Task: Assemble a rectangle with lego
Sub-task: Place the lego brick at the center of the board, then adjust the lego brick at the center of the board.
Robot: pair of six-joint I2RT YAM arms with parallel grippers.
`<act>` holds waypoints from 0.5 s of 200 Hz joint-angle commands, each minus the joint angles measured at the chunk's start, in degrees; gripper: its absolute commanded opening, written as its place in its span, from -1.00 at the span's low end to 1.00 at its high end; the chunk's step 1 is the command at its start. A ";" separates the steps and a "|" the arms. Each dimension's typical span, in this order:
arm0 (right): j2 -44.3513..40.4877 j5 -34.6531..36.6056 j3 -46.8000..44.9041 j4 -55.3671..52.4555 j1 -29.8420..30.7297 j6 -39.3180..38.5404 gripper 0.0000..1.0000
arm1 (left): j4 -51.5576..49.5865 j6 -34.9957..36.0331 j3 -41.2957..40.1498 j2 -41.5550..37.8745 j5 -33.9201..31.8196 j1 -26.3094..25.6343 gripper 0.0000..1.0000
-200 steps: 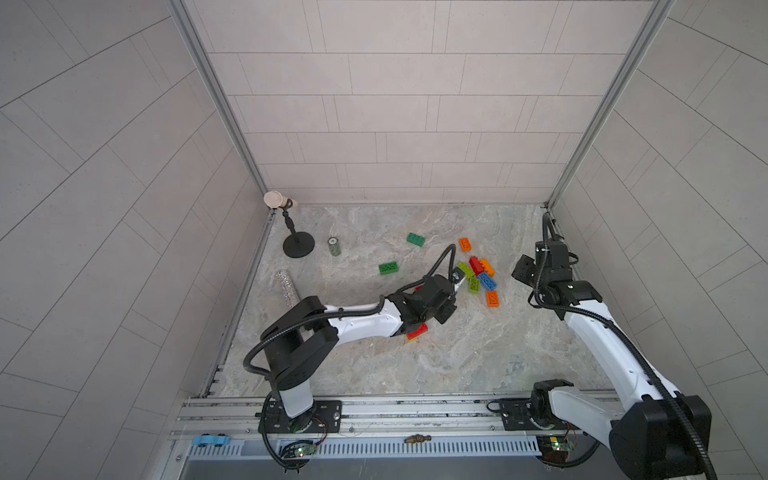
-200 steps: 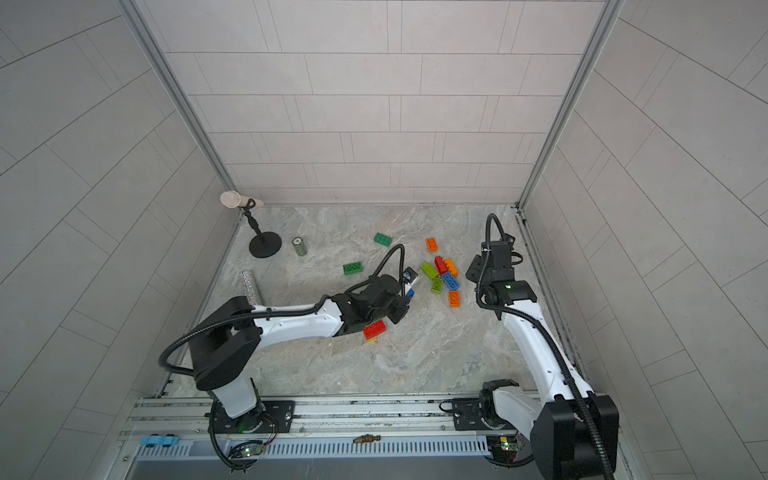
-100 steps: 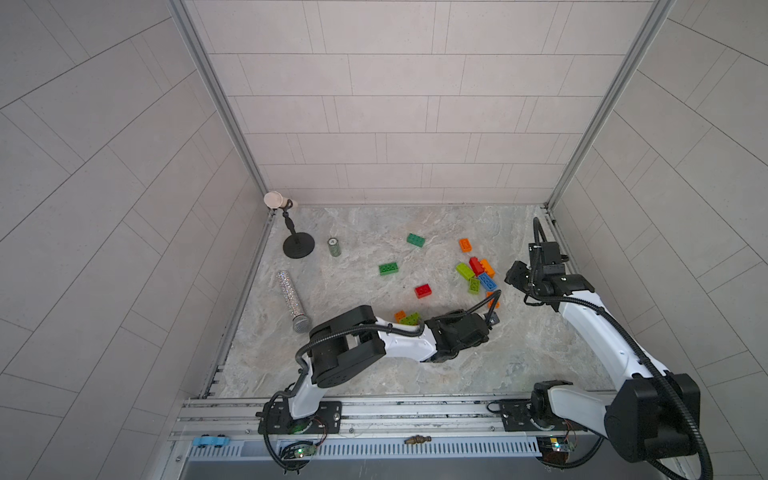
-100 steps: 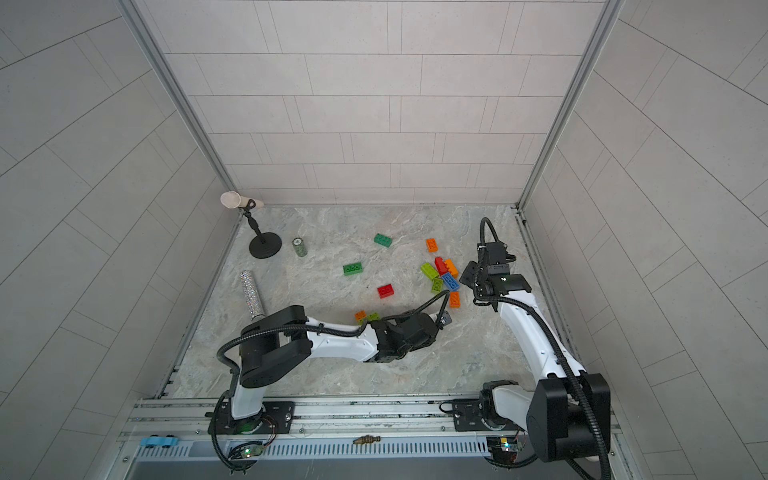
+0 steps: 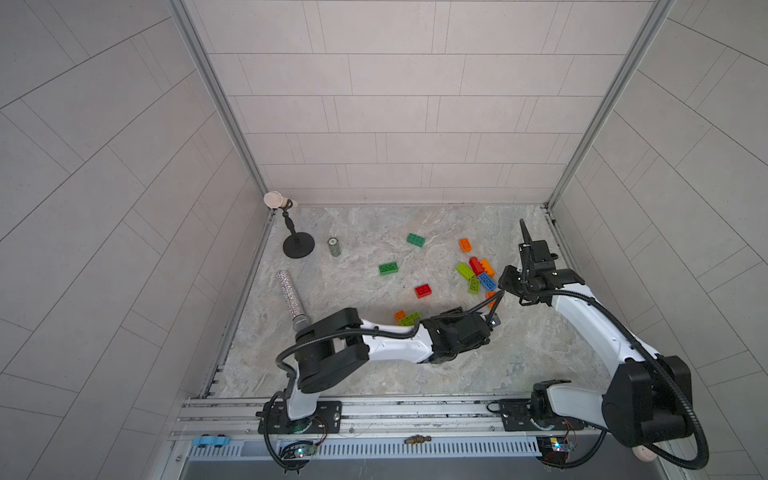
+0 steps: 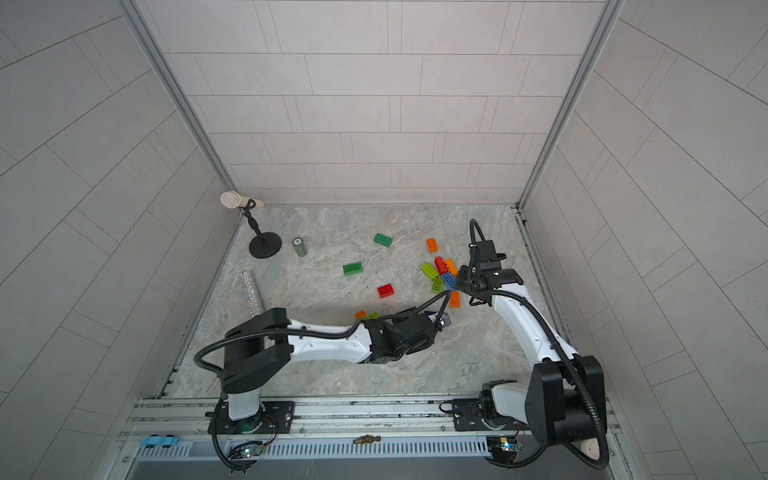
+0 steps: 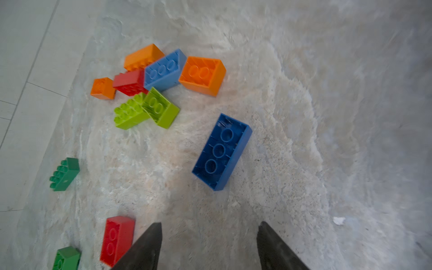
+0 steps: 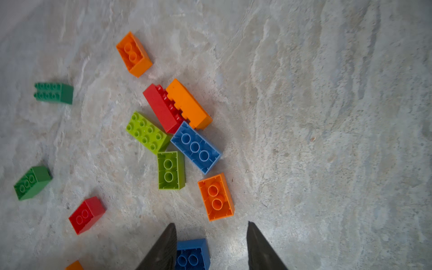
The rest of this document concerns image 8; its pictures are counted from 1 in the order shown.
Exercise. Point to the dark green lego brick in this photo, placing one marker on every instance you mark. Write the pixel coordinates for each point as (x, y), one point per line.
(54, 92)
(32, 182)

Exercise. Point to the red lego brick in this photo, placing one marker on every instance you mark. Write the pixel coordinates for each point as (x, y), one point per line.
(164, 109)
(87, 214)

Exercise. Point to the dark green lego brick far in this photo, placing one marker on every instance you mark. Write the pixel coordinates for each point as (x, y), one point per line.
(54, 92)

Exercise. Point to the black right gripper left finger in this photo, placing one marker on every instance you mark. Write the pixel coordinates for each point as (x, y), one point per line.
(163, 254)

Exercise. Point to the small dark blue lego brick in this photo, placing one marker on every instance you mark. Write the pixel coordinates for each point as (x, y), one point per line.
(192, 255)

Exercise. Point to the small orange lego brick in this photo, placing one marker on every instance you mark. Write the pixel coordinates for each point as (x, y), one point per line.
(216, 197)
(134, 55)

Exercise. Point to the dark green lego brick near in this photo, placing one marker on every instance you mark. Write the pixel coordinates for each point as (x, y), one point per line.
(32, 182)

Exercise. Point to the long orange lego brick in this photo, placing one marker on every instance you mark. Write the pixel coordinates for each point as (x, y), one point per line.
(191, 109)

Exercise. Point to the small lime green lego brick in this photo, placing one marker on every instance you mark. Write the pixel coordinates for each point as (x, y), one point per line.
(171, 170)

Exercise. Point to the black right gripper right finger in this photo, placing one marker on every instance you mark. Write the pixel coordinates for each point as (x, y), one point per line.
(260, 253)

